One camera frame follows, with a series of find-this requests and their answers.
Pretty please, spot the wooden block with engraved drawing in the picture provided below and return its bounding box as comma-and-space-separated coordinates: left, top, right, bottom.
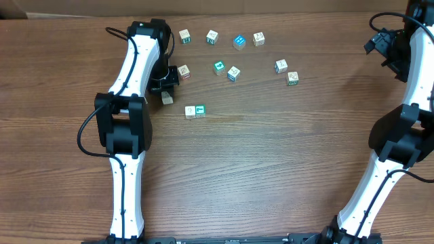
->
161, 91, 174, 105

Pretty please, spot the wooden block with red print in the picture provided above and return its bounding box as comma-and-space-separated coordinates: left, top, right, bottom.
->
184, 106, 196, 119

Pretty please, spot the green 7 top block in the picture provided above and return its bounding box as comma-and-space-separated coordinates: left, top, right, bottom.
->
195, 104, 206, 118

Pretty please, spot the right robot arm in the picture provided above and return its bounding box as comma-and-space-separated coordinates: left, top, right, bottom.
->
288, 0, 433, 243

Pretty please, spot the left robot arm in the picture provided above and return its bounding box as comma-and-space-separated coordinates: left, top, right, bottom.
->
94, 19, 179, 243

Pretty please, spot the block with red Y side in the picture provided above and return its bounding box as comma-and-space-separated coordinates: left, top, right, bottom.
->
178, 65, 191, 80

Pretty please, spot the block with green R side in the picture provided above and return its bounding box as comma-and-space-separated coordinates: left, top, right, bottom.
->
179, 29, 191, 44

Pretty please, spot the green 4 top block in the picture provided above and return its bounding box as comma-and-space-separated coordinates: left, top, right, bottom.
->
213, 61, 226, 76

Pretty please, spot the block with green J side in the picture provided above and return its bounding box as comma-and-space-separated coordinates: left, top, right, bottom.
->
206, 30, 218, 45

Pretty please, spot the blue H top block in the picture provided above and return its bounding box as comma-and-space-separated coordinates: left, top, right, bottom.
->
233, 35, 246, 51

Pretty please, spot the wooden block with animal drawing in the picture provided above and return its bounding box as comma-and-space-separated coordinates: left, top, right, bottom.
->
253, 32, 265, 47

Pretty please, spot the block with green bottom side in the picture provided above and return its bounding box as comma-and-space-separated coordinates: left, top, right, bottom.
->
286, 71, 299, 86

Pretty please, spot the block with blue left side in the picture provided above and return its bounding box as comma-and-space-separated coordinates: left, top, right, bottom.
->
274, 59, 288, 74

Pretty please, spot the left black cable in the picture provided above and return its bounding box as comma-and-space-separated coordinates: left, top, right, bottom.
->
77, 26, 176, 240

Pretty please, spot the black cable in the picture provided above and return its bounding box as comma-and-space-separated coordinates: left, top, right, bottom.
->
77, 26, 176, 240
352, 12, 434, 240

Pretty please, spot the right black cable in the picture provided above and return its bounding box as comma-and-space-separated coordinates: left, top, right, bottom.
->
352, 12, 434, 240

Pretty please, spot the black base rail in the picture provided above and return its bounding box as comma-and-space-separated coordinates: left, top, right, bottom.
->
81, 233, 383, 244

